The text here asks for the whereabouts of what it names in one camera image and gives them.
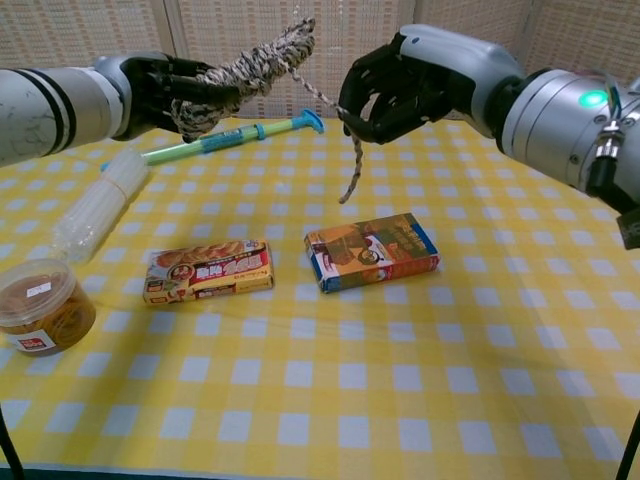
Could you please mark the woven folding screen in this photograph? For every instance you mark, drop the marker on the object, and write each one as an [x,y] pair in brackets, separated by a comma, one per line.
[75,25]

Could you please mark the red yellow curry box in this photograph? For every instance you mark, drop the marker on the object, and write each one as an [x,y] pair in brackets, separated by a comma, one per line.
[210,275]

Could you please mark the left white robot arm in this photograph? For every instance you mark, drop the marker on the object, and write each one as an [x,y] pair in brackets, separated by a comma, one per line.
[40,110]

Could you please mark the green blue plastic hand pump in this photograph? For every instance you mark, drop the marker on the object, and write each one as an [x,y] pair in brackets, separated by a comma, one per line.
[225,139]

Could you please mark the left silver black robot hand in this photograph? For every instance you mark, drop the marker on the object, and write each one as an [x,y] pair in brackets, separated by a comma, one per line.
[145,90]

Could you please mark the orange blue cardboard box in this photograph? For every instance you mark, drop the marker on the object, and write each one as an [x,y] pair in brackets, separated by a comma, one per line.
[370,255]

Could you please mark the yellow white checkered tablecloth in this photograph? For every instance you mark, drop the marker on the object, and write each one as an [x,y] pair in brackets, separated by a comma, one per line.
[350,375]

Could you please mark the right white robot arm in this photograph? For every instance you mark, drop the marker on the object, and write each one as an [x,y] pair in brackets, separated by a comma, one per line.
[550,120]

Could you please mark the round brown snack container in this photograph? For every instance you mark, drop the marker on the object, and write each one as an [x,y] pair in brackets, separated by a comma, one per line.
[45,310]

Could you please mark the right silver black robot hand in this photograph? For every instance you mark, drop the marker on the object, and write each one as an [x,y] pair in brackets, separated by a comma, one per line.
[440,75]

